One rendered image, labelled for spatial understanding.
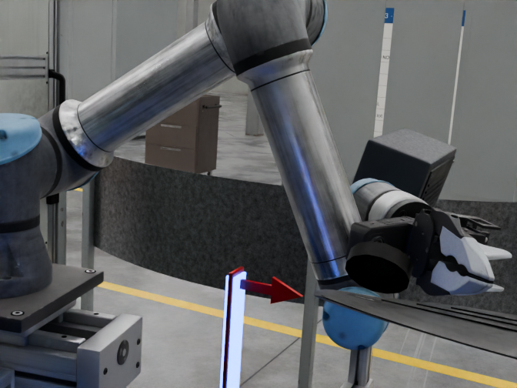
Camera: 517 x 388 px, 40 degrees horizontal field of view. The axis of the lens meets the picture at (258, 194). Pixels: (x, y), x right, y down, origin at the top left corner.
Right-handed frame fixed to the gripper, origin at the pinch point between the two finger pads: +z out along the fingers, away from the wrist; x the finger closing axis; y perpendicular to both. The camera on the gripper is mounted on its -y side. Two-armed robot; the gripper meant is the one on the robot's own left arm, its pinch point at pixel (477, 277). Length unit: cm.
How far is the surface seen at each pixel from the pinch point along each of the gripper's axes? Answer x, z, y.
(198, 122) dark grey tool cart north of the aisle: 47, -654, 74
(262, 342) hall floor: 113, -254, 58
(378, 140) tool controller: -8.0, -48.3, 8.1
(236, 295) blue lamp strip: 3.4, 1.4, -23.7
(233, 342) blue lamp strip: 7.8, 1.4, -23.2
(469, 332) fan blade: -0.5, 16.9, -10.5
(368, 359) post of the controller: 26.6, -40.8, 10.4
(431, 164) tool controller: -6.0, -42.0, 14.8
